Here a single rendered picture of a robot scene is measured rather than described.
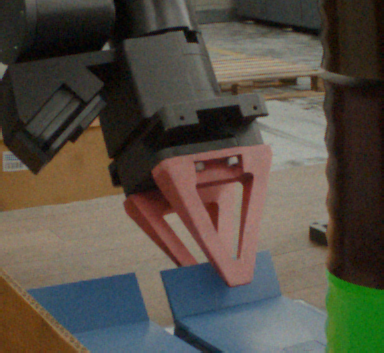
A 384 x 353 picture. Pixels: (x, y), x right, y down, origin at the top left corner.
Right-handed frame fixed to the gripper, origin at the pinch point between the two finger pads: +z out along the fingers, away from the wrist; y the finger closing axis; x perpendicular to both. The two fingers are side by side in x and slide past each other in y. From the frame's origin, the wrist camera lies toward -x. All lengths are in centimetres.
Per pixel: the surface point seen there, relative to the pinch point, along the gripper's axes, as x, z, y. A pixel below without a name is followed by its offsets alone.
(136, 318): -5.9, 1.2, -0.3
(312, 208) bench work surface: 20.1, -7.8, -21.7
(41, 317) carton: -14.4, 1.7, 9.5
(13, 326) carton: -14.3, 1.0, 3.4
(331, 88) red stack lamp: -19.0, 4.7, 44.7
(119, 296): -6.5, -0.3, -0.2
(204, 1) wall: 515, -439, -917
